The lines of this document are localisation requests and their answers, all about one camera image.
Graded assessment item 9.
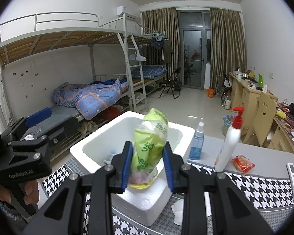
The blue spray bottle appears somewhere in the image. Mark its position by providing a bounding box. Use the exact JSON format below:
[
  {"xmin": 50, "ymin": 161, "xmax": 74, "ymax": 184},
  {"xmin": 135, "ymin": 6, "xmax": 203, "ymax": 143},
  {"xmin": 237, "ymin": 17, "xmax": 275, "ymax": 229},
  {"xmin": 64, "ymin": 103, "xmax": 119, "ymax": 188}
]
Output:
[{"xmin": 189, "ymin": 120, "xmax": 204, "ymax": 160}]

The white tissue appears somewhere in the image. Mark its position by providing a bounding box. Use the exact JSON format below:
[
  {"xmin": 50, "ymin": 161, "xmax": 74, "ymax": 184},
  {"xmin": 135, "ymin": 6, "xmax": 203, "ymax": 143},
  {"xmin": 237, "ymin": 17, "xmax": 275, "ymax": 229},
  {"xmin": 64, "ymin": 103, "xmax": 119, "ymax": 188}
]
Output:
[{"xmin": 171, "ymin": 199, "xmax": 184, "ymax": 226}]

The white air conditioner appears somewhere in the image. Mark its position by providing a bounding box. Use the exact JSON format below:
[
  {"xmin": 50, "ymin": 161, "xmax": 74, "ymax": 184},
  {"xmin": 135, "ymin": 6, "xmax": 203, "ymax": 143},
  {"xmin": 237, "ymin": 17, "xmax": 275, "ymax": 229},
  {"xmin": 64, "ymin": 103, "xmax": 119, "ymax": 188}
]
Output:
[{"xmin": 117, "ymin": 6, "xmax": 140, "ymax": 22}]

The black folding chair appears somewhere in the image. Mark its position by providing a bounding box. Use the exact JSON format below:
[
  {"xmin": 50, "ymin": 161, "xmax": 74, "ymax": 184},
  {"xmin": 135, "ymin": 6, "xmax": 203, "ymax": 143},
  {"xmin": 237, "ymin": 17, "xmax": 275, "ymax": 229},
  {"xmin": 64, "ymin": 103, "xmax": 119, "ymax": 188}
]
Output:
[{"xmin": 159, "ymin": 67, "xmax": 181, "ymax": 100}]

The green tissue pack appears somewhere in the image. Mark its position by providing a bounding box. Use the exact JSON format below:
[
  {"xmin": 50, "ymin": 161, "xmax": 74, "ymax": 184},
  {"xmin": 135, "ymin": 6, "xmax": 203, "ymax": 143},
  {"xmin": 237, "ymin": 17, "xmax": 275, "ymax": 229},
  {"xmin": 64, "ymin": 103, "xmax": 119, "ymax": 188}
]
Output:
[{"xmin": 129, "ymin": 108, "xmax": 168, "ymax": 189}]

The brown curtain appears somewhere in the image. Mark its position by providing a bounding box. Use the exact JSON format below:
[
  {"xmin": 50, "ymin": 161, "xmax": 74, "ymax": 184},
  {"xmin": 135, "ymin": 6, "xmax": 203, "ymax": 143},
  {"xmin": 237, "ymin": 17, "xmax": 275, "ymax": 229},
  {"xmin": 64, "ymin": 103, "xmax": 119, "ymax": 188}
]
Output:
[
  {"xmin": 210, "ymin": 7, "xmax": 247, "ymax": 89},
  {"xmin": 142, "ymin": 7, "xmax": 181, "ymax": 79}
]

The blue plaid quilt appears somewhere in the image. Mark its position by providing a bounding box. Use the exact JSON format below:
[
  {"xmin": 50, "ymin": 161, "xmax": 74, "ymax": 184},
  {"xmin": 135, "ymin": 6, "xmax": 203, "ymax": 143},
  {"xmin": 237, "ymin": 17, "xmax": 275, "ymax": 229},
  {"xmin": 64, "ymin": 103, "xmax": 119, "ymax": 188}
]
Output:
[{"xmin": 51, "ymin": 79, "xmax": 128, "ymax": 120}]

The wooden smiley chair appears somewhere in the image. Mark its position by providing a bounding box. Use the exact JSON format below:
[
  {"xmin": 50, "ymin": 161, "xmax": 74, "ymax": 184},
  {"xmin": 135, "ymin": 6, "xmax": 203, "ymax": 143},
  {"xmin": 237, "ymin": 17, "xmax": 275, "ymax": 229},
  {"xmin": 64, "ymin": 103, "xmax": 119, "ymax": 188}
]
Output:
[{"xmin": 243, "ymin": 92, "xmax": 277, "ymax": 147}]

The green bottle on desk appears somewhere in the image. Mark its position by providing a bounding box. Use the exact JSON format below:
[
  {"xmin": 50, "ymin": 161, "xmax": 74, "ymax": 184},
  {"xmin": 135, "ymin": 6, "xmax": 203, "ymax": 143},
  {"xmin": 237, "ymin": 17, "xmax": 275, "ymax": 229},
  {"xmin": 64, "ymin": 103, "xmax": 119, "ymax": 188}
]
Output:
[{"xmin": 258, "ymin": 74, "xmax": 263, "ymax": 87}]

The right brown curtain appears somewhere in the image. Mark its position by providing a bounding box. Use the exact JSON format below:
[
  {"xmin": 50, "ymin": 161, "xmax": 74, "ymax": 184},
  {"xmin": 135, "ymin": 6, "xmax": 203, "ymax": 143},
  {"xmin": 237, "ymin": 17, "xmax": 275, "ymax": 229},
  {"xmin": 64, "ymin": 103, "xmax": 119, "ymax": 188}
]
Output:
[{"xmin": 210, "ymin": 7, "xmax": 247, "ymax": 89}]

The yellow banana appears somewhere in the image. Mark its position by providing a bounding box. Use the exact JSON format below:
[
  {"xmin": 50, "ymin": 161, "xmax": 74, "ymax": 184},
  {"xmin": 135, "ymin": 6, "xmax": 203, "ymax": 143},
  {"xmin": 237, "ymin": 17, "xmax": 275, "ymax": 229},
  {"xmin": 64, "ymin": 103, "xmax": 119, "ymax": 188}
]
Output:
[{"xmin": 275, "ymin": 110, "xmax": 286, "ymax": 119}]

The person's left hand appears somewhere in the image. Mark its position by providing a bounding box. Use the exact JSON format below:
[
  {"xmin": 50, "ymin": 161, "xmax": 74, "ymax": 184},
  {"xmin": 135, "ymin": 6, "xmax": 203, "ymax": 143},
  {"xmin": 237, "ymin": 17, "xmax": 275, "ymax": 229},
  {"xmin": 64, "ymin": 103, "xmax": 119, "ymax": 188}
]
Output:
[{"xmin": 0, "ymin": 179, "xmax": 40, "ymax": 206}]

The red snack packet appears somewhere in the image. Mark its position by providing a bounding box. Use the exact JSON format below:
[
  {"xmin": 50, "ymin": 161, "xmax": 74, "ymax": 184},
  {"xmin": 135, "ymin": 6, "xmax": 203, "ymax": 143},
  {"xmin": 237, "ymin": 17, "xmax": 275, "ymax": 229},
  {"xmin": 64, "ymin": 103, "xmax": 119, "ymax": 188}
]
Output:
[{"xmin": 232, "ymin": 155, "xmax": 255, "ymax": 174}]

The blue trash bin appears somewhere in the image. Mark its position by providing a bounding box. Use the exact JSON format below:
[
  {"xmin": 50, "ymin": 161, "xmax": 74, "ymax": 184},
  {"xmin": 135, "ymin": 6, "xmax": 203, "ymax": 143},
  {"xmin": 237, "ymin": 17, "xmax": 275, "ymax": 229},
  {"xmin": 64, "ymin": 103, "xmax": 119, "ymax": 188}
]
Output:
[{"xmin": 222, "ymin": 115, "xmax": 235, "ymax": 136}]

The left brown curtain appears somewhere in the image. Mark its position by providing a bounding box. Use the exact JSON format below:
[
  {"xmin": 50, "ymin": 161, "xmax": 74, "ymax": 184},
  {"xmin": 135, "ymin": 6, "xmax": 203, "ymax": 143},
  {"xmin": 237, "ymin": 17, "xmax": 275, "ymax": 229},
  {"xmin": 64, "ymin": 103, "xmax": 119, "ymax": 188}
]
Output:
[{"xmin": 142, "ymin": 7, "xmax": 181, "ymax": 79}]

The white metal bunk bed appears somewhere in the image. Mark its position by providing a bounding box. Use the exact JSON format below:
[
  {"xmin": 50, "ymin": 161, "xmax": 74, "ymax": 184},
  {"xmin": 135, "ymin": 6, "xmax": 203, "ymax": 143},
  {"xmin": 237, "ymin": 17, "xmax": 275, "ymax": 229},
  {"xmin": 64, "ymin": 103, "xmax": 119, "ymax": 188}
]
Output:
[{"xmin": 0, "ymin": 11, "xmax": 170, "ymax": 137}]

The orange container on floor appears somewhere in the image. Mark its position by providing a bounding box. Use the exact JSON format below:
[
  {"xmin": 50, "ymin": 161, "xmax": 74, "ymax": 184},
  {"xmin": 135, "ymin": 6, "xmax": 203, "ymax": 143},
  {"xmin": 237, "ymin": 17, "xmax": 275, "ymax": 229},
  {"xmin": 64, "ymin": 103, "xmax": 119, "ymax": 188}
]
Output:
[{"xmin": 208, "ymin": 88, "xmax": 214, "ymax": 98}]

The white lotion pump bottle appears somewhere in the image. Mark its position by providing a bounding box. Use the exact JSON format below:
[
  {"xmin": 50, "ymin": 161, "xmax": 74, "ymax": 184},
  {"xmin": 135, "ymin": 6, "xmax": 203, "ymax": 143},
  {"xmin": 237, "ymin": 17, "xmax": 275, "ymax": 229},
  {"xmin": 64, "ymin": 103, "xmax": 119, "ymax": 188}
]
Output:
[{"xmin": 214, "ymin": 107, "xmax": 244, "ymax": 173}]

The white styrofoam box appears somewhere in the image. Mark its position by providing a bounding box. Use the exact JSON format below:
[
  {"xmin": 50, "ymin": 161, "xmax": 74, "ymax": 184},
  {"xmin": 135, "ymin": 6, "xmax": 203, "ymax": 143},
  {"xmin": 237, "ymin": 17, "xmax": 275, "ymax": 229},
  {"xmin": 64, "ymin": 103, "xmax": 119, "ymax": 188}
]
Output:
[{"xmin": 70, "ymin": 111, "xmax": 195, "ymax": 227}]

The wooden desk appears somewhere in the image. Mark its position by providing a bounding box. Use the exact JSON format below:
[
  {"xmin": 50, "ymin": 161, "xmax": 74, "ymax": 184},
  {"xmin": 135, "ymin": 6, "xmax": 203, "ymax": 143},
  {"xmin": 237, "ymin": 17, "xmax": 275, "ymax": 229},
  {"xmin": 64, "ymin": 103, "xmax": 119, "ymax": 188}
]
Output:
[{"xmin": 230, "ymin": 73, "xmax": 294, "ymax": 153}]

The glass balcony door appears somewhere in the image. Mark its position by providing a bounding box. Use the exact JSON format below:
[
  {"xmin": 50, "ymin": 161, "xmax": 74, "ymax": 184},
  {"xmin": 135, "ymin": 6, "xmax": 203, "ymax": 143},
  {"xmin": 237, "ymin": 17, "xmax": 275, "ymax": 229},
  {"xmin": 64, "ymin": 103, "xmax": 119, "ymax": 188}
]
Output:
[{"xmin": 178, "ymin": 10, "xmax": 211, "ymax": 90}]

